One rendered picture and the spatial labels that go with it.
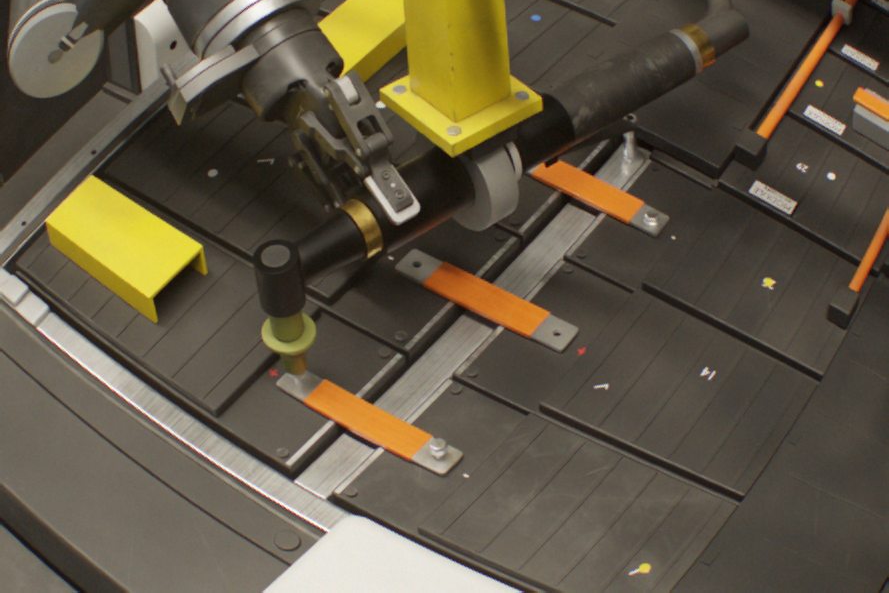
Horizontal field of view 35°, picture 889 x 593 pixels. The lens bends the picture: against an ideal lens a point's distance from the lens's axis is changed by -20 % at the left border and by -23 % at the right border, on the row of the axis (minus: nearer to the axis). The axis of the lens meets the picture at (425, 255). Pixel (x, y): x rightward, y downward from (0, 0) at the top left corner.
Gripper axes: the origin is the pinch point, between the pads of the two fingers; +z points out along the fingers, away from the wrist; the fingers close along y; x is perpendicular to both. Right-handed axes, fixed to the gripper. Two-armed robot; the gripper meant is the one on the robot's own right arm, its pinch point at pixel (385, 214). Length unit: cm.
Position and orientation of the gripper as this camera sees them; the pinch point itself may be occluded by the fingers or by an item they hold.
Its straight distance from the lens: 120.4
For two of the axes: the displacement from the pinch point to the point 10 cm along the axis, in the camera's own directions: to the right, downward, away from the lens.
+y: -2.6, 3.5, 9.0
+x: -7.9, 4.6, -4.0
